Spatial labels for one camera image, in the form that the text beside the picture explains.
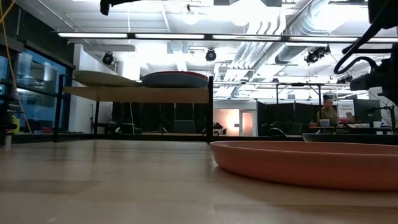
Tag blue plate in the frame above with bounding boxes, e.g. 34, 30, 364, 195
141, 72, 210, 89

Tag yellow hanging cable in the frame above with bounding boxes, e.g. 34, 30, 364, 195
0, 0, 33, 134

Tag dark computer monitor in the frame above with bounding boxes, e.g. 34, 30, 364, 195
353, 98, 383, 123

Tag silver ventilation duct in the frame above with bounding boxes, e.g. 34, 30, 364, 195
273, 0, 354, 65

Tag white printed sign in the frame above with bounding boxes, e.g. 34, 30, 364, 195
338, 101, 356, 123

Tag wooden shelf with black legs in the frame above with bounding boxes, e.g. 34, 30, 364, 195
53, 74, 215, 146

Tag small black track lights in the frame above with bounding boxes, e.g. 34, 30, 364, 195
336, 74, 354, 85

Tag black ceiling spot lamp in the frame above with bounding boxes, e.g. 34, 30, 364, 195
101, 52, 114, 66
205, 48, 218, 63

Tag black overhead frame bar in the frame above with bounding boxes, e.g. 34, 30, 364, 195
55, 31, 398, 44

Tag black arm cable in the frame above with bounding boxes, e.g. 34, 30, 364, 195
333, 17, 379, 76

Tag orange plate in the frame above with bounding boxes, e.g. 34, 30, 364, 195
209, 140, 398, 192

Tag yellow object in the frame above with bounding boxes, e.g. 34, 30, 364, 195
11, 115, 22, 136

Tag person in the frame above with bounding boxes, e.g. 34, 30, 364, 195
316, 94, 340, 126

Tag cream white plate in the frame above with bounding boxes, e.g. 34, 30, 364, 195
73, 70, 144, 88

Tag dark chair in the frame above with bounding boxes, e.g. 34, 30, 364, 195
173, 119, 196, 134

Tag black metal frame stand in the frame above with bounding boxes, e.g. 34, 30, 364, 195
275, 82, 323, 106

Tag black track light cluster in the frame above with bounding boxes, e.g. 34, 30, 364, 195
303, 45, 331, 65

